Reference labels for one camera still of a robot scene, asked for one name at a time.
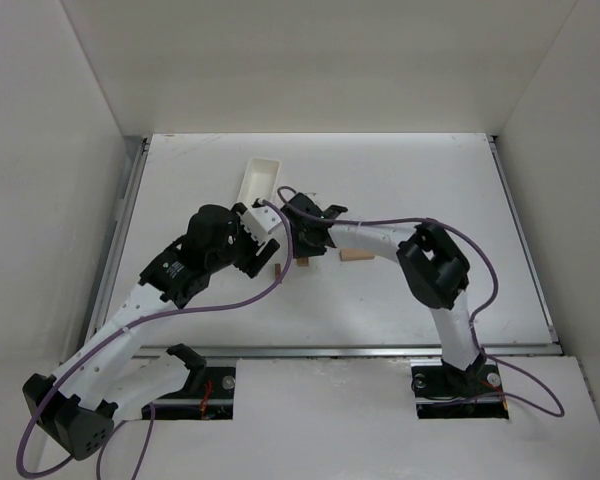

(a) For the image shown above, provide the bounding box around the white plastic tray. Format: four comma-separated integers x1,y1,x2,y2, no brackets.
237,157,281,205

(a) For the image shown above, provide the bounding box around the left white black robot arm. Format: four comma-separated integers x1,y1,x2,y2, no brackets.
23,201,290,461

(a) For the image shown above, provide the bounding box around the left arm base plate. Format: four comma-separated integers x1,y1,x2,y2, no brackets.
153,363,237,421

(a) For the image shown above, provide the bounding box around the left aluminium rail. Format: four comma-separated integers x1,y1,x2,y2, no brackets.
77,135,152,349

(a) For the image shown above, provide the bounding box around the purple cable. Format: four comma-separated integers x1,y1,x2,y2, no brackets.
17,198,296,480
277,185,566,419

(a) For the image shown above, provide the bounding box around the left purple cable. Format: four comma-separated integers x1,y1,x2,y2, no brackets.
17,198,296,480

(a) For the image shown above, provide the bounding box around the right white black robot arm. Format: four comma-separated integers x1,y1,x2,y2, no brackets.
282,193,486,391

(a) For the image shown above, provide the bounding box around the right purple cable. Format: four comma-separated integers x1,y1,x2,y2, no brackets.
277,185,566,419

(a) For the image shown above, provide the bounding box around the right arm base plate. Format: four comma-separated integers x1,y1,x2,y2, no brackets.
411,362,509,420

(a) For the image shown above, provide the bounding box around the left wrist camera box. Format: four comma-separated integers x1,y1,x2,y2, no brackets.
240,202,282,245

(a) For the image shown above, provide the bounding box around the long light wood block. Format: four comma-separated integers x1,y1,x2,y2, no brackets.
339,249,375,262

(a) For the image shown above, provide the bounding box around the front aluminium rail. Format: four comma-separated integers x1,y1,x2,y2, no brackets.
82,342,564,360

